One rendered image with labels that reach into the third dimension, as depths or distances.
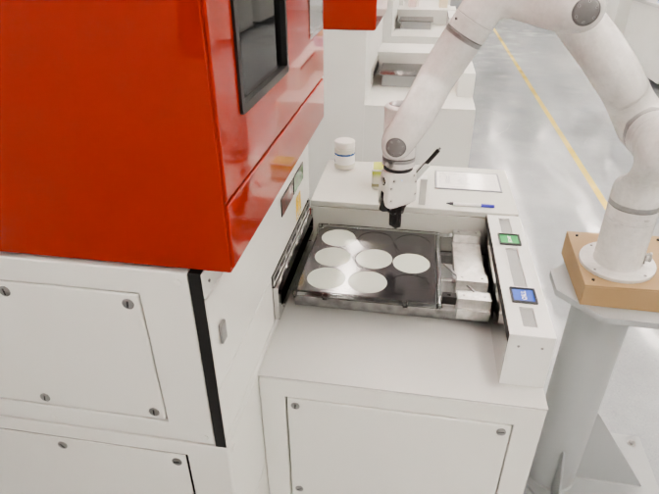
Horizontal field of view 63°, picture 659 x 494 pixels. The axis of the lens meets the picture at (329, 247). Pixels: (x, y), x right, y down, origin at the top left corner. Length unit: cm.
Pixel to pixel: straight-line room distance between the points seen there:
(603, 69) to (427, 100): 38
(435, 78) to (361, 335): 63
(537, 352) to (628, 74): 63
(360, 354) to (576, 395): 79
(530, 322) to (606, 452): 99
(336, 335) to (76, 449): 61
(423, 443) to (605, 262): 69
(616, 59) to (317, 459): 113
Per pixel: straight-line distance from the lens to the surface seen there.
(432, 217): 163
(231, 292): 99
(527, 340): 119
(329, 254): 149
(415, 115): 124
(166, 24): 72
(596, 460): 216
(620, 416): 253
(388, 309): 140
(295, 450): 140
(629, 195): 149
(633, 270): 161
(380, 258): 147
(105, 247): 90
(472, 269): 151
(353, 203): 163
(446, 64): 127
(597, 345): 171
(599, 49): 134
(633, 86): 138
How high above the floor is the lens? 167
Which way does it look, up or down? 31 degrees down
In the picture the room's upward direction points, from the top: straight up
